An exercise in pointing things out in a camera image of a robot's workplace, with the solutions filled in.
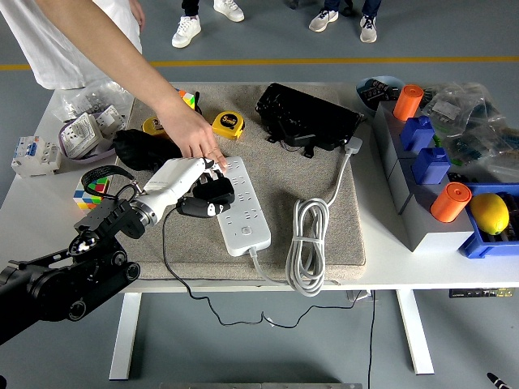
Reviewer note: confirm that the grey box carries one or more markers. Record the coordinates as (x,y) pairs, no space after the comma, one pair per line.
(395,182)
(385,125)
(425,239)

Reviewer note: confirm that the white power strip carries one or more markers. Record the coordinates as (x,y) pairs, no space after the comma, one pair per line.
(247,215)

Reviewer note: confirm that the person's left forearm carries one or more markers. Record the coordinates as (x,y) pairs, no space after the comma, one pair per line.
(125,65)

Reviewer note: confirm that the light blue bowl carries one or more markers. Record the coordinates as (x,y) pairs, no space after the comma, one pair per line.
(365,106)

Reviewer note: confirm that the clear bags of small parts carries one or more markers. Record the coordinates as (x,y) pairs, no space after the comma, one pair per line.
(89,101)

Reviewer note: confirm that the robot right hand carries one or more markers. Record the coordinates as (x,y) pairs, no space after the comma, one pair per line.
(496,381)

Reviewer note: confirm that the person's right hand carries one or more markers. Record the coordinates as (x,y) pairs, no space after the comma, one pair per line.
(139,14)

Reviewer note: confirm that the blue block with knob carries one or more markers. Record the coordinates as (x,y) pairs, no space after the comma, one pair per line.
(431,168)
(417,135)

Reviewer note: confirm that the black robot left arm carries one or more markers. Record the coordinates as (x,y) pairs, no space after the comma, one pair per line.
(61,283)

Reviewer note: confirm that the black table control panel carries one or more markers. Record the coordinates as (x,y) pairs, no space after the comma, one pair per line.
(478,293)

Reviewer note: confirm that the yellow tape measure 5m label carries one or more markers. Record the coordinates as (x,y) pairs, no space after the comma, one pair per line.
(227,123)

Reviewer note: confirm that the person's left hand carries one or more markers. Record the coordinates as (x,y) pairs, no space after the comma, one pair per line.
(194,138)

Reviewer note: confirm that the black plug adapter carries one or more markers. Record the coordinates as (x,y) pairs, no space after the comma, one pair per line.
(219,190)

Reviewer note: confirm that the orange cylinder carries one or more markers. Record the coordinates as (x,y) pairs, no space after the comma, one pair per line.
(448,204)
(407,103)

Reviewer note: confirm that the green plastic piece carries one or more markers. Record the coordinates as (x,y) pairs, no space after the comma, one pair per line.
(437,141)
(456,161)

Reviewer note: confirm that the glossy black box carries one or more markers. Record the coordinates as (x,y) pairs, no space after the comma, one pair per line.
(308,113)

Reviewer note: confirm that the black circuit boards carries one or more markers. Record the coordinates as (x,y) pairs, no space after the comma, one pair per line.
(377,91)

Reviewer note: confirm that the white circuit breaker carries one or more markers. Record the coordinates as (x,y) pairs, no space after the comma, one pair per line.
(32,158)

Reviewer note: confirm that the person's grey shoe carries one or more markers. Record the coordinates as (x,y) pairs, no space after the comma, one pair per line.
(324,21)
(368,31)

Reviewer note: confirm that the colourful puzzle cube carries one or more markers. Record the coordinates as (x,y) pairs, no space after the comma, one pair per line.
(95,193)
(188,99)

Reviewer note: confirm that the person's white shoe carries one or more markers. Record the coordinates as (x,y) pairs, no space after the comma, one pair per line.
(229,9)
(185,32)

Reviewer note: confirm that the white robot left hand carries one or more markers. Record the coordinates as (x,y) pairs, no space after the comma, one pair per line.
(170,182)

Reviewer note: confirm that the yellow lemon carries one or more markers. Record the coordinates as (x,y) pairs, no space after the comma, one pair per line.
(488,212)

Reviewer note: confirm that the person's leg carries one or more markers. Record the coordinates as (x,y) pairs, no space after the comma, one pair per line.
(190,7)
(331,5)
(371,7)

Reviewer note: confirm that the yellow tape measure black window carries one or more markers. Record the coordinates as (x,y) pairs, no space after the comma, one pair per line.
(150,126)

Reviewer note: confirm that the black cloth pouch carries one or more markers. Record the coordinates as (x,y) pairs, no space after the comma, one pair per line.
(134,150)

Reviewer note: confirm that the white table leg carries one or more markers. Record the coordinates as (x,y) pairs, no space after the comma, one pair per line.
(415,332)
(125,336)

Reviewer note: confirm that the blue plastic bin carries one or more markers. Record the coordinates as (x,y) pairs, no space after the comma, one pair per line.
(474,243)

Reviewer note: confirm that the grey-brown mat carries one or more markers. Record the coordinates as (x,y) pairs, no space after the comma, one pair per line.
(275,182)

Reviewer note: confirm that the clear bags of electronic parts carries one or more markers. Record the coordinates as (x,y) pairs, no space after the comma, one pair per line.
(478,121)

